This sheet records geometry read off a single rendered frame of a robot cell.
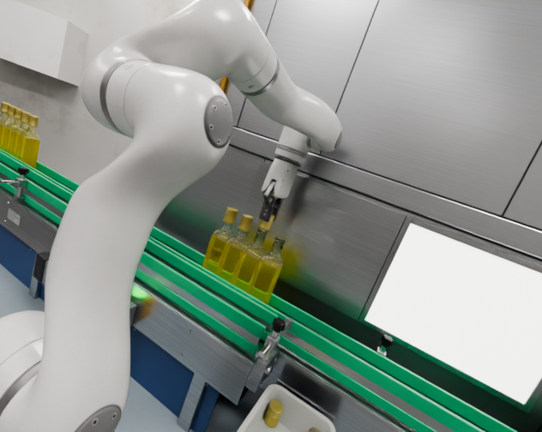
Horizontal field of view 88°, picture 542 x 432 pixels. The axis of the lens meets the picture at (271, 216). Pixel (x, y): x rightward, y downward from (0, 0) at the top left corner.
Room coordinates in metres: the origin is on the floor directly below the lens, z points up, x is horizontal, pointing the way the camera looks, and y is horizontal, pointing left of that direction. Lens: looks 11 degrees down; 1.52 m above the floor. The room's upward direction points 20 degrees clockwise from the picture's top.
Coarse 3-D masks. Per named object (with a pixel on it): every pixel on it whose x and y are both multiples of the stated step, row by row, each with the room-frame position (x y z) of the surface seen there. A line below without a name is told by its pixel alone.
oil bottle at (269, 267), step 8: (264, 256) 0.74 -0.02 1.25; (272, 256) 0.74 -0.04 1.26; (280, 256) 0.77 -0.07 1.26; (264, 264) 0.74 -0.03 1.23; (272, 264) 0.73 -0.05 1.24; (280, 264) 0.75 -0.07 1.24; (256, 272) 0.74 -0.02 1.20; (264, 272) 0.73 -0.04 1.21; (272, 272) 0.73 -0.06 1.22; (256, 280) 0.74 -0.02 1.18; (264, 280) 0.73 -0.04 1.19; (272, 280) 0.73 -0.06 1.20; (256, 288) 0.73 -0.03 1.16; (264, 288) 0.73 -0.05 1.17; (272, 288) 0.75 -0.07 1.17; (256, 296) 0.73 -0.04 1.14; (264, 296) 0.73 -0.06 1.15
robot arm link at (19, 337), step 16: (0, 320) 0.32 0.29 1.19; (16, 320) 0.32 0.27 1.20; (32, 320) 0.33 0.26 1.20; (0, 336) 0.30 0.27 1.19; (16, 336) 0.30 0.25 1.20; (32, 336) 0.30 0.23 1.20; (0, 352) 0.28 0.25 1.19; (16, 352) 0.28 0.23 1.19; (32, 352) 0.28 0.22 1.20; (0, 368) 0.27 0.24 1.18; (16, 368) 0.27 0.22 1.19; (0, 384) 0.25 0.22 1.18
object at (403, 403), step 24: (72, 192) 1.02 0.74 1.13; (192, 264) 0.80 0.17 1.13; (288, 336) 0.68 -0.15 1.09; (312, 336) 0.65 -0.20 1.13; (312, 360) 0.65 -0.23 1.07; (336, 360) 0.63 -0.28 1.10; (360, 360) 0.61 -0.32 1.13; (360, 384) 0.60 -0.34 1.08; (384, 384) 0.59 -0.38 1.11; (384, 408) 0.58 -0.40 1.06; (408, 408) 0.57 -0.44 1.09; (432, 408) 0.55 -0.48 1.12
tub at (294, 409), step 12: (276, 384) 0.59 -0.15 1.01; (264, 396) 0.55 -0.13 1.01; (276, 396) 0.58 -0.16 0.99; (288, 396) 0.57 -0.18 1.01; (264, 408) 0.56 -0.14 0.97; (288, 408) 0.57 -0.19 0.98; (300, 408) 0.56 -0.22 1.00; (312, 408) 0.56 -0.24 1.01; (252, 420) 0.48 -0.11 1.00; (288, 420) 0.56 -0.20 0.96; (300, 420) 0.55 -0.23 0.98; (312, 420) 0.55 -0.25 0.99; (324, 420) 0.54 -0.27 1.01
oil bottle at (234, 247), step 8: (232, 240) 0.78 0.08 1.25; (240, 240) 0.78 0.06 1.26; (232, 248) 0.77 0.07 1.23; (240, 248) 0.77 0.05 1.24; (224, 256) 0.78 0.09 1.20; (232, 256) 0.77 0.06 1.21; (240, 256) 0.77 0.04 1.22; (224, 264) 0.78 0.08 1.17; (232, 264) 0.77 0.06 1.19; (224, 272) 0.77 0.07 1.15; (232, 272) 0.77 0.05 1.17
